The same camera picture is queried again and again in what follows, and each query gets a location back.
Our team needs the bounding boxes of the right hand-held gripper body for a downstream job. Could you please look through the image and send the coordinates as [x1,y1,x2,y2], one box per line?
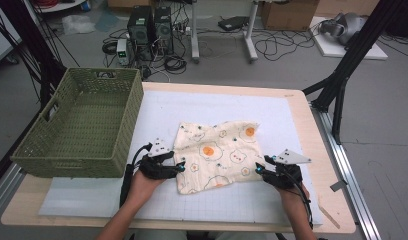
[262,148,312,191]

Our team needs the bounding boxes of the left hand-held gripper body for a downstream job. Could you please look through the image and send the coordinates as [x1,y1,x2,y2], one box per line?
[137,137,178,181]

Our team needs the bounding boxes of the cream egg print cloth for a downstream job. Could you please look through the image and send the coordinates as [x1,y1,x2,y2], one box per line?
[172,120,266,195]

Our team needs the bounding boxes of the green woven basket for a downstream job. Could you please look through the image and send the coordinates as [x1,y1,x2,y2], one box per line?
[10,67,145,179]

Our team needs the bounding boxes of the person's right hand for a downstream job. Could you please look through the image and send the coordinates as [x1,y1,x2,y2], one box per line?
[276,181,311,210]

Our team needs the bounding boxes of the person's left hand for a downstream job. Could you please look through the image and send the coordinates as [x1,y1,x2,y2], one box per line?
[129,169,166,207]

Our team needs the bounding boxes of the grey tape piece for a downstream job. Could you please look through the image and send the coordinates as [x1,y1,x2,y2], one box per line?
[329,179,349,193]

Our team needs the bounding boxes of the thin wooden stick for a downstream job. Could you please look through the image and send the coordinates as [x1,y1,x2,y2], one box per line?
[317,198,342,230]

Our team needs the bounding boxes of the white grid mat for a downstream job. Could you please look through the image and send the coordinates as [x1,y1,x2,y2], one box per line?
[38,89,325,225]

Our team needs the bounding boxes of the person's grey trousers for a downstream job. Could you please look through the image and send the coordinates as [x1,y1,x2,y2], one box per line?
[130,229,270,240]

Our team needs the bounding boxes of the white power supply box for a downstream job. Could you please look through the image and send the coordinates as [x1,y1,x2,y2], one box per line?
[116,38,132,67]

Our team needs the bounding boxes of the white desk leg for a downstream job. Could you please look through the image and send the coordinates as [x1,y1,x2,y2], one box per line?
[190,0,201,64]
[243,0,260,64]

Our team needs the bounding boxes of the black computer tower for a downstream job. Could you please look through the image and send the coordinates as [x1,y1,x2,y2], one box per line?
[126,5,156,62]
[154,6,175,56]

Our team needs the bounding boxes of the white floor board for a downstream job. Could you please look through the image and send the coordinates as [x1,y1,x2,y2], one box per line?
[308,16,389,61]

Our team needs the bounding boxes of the black flat device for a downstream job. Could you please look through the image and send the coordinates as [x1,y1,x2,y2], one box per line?
[217,15,250,32]

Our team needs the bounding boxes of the brown cardboard box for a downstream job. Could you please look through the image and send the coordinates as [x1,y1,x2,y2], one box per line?
[260,0,320,32]

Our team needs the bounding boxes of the grey headset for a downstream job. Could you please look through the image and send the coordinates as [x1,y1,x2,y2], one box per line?
[318,12,368,46]

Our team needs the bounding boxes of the clear plastic bag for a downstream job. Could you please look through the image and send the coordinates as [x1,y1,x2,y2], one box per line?
[61,13,97,36]

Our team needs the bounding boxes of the white cabinet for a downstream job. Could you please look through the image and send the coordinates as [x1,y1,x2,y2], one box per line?
[0,6,23,65]

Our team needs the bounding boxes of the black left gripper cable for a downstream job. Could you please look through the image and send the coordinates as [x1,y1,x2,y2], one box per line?
[119,142,154,208]

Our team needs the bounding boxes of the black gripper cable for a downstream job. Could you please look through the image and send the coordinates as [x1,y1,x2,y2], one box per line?
[281,165,315,231]
[119,142,154,208]

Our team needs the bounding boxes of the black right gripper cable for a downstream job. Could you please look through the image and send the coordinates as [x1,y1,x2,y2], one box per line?
[281,165,315,231]

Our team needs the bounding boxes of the aluminium rail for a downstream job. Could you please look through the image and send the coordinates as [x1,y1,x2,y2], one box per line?
[0,163,27,218]
[310,106,383,240]

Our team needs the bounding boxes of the coiled black cable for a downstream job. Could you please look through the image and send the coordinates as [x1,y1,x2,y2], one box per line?
[163,54,188,75]

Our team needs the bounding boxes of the black floor cable tangle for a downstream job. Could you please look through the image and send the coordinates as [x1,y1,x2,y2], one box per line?
[253,28,321,62]

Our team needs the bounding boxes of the black metal frame stand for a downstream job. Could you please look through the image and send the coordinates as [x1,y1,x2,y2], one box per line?
[0,0,68,108]
[301,0,406,145]

